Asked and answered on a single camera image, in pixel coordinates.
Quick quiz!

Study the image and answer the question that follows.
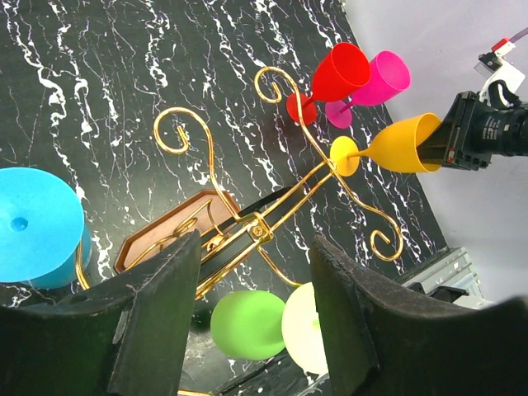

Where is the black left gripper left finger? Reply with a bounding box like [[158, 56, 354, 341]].
[[1, 231, 201, 395]]

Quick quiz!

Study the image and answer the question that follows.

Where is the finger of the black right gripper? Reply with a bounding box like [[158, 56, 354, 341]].
[[417, 119, 453, 165]]

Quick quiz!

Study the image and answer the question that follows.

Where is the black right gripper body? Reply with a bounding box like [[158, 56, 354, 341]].
[[445, 92, 527, 170]]

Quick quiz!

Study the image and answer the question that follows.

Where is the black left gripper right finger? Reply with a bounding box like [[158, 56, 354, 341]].
[[310, 237, 527, 395]]

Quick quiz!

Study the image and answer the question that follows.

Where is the orange yellow plastic wine glass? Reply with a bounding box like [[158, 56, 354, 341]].
[[330, 113, 441, 177]]

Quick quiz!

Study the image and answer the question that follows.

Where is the pink plastic wine glass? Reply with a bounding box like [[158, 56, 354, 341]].
[[324, 50, 412, 129]]

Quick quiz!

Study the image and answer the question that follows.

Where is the green plastic wine glass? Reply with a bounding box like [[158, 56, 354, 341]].
[[210, 282, 328, 375]]

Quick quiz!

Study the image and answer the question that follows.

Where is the red plastic wine glass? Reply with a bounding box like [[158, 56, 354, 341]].
[[300, 42, 371, 125]]

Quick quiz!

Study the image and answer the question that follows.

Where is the blue plastic wine glass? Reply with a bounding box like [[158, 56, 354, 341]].
[[1, 167, 92, 289]]

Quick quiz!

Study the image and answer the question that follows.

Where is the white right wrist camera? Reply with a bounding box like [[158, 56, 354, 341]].
[[474, 37, 526, 109]]

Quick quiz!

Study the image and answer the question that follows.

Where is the aluminium frame rail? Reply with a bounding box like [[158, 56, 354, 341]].
[[397, 247, 495, 309]]

